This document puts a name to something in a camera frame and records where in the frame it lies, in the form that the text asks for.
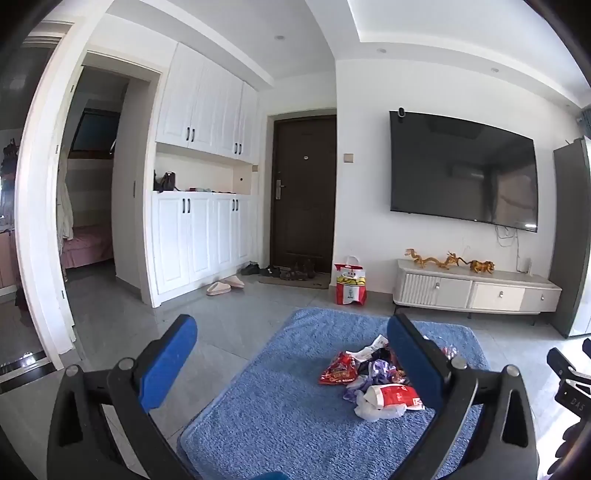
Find dark brown entrance door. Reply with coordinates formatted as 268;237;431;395
270;115;337;274

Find white upper wall cabinets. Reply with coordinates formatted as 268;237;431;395
156;43;257;164

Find red snack bag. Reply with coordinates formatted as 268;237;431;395
318;352;359;385

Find purple snack wrapper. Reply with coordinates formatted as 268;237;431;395
342;359;410;403

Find red white plastic wrapper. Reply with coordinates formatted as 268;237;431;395
353;384;425;422

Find pink bed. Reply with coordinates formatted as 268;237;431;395
61;224;113;269

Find dark doormat with shoes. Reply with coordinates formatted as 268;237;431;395
239;259;331;290

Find golden dragon figurine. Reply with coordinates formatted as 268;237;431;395
405;248;468;270

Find red white shopping bag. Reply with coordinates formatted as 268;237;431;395
335;255;367;305

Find white tv cabinet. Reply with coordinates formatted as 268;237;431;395
393;259;562;315

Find dark tall cabinet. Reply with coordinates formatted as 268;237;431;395
549;137;590;338

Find blue fluffy rug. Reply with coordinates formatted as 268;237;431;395
176;307;491;480

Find wall-mounted black television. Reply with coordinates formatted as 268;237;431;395
390;110;539;232

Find black handbag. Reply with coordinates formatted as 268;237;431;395
153;171;178;193

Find golden tiger figurine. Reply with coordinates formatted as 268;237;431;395
469;260;495;274

